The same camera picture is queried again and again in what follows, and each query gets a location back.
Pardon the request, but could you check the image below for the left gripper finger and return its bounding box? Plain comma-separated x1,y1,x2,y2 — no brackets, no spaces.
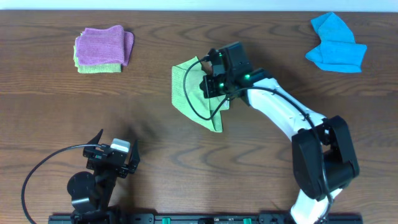
88,129,103,145
129,140,140,168

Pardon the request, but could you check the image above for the light green microfiber cloth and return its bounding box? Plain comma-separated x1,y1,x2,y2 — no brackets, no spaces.
172,57,229,133

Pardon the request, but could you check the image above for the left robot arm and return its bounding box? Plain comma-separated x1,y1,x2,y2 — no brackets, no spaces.
67,131,140,224

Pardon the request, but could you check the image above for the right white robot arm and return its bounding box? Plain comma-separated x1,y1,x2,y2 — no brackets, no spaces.
200,68,362,223

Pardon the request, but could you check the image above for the green folded cloth under purple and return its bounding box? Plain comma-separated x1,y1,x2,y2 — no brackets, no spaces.
73,38,122,74

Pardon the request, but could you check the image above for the blue crumpled cloth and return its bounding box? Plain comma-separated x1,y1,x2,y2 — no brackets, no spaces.
305,12,367,73

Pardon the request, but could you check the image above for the right black camera cable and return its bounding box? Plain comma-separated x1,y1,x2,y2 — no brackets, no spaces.
182,55,334,218

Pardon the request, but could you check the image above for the black camera cable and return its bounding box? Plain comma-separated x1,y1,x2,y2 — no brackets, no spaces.
21,143,103,224
182,55,334,218

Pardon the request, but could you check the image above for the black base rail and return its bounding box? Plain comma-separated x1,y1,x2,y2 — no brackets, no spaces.
48,212,363,224

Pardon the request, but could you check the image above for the left black camera cable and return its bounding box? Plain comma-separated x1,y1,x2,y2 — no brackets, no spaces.
21,143,103,224

